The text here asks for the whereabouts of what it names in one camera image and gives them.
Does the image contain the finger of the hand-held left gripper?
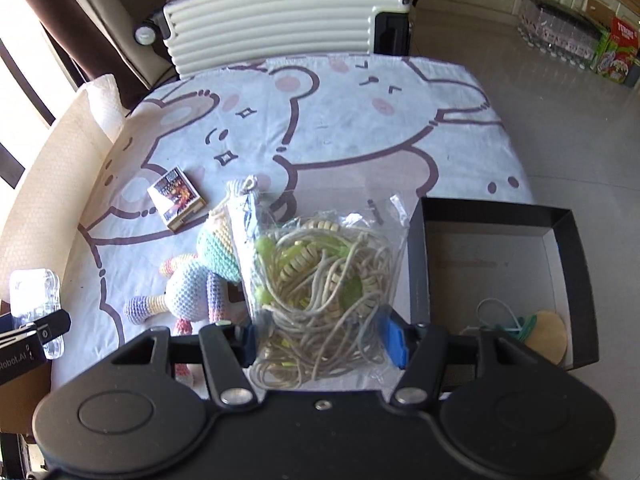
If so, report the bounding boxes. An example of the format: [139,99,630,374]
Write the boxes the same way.
[0,309,72,348]

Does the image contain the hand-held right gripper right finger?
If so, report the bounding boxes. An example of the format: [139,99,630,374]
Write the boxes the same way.
[376,308,546,406]

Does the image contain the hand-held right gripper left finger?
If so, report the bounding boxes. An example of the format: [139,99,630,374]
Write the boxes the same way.
[107,322,261,407]

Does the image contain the clear plastic case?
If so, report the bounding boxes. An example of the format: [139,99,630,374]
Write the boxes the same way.
[10,269,63,359]

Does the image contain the pastel crochet doll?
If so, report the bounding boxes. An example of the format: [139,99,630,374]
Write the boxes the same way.
[123,175,261,386]

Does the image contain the clear bag of cords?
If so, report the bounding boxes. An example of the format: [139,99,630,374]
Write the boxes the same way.
[223,180,412,391]

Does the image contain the white thin cord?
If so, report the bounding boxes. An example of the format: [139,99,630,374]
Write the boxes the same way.
[462,299,521,336]

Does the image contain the black cardboard box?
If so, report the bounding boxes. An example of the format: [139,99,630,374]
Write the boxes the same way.
[407,197,599,393]

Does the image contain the green plastic clip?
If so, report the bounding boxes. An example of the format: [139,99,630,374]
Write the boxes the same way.
[500,315,536,343]

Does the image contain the round wooden coaster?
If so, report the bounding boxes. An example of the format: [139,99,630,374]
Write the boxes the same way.
[527,310,568,363]

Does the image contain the small card box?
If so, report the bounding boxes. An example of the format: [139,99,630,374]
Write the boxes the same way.
[147,166,207,232]

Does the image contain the bear printed blanket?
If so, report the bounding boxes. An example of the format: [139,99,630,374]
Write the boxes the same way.
[50,55,536,401]

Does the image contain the brown curtain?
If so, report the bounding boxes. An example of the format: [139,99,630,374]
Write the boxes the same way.
[12,0,146,106]

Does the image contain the cream ribbed suitcase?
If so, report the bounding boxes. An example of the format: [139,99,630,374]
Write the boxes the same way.
[134,0,413,78]

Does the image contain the pack of water bottles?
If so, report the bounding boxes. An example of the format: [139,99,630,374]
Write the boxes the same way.
[517,0,608,68]

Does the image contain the green carton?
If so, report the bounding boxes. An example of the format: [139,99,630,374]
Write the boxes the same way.
[592,27,640,83]

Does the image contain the red carton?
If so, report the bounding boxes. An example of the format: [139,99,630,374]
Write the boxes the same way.
[609,16,640,53]

